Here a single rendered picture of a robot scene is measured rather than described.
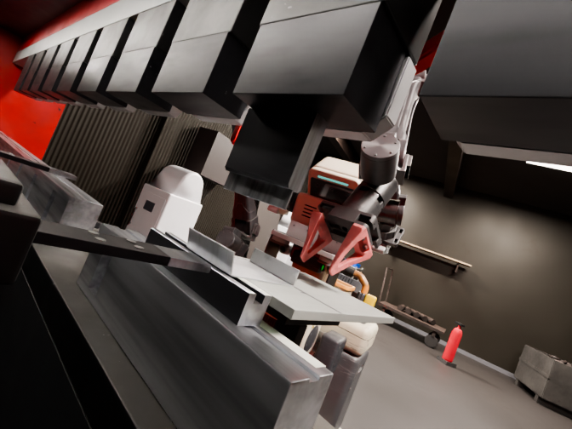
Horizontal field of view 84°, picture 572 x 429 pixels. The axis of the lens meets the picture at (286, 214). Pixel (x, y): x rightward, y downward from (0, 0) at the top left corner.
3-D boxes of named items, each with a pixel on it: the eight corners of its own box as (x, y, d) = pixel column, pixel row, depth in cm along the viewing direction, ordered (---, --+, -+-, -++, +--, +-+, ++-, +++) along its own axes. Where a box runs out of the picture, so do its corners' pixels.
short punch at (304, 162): (291, 213, 31) (328, 122, 31) (278, 207, 29) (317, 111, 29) (230, 191, 37) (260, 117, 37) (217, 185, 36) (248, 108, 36)
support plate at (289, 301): (392, 323, 48) (395, 317, 48) (290, 320, 28) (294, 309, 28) (304, 277, 60) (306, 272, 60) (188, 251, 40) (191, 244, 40)
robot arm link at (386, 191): (398, 194, 57) (370, 183, 60) (403, 166, 52) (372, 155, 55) (380, 220, 54) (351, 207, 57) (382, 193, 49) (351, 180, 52)
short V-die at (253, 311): (260, 325, 30) (271, 295, 30) (237, 325, 27) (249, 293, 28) (163, 253, 43) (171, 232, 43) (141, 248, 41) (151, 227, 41)
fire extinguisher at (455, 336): (436, 357, 536) (450, 318, 538) (454, 366, 522) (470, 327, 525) (436, 360, 510) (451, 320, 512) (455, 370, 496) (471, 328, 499)
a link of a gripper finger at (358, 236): (337, 264, 42) (373, 217, 46) (297, 247, 47) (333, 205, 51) (347, 292, 46) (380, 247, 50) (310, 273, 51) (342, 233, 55)
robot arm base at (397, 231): (404, 231, 112) (372, 220, 117) (408, 215, 106) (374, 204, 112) (396, 248, 107) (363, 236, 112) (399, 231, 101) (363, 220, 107)
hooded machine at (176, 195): (141, 259, 407) (180, 164, 413) (116, 243, 433) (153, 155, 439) (179, 262, 468) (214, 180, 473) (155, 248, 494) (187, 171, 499)
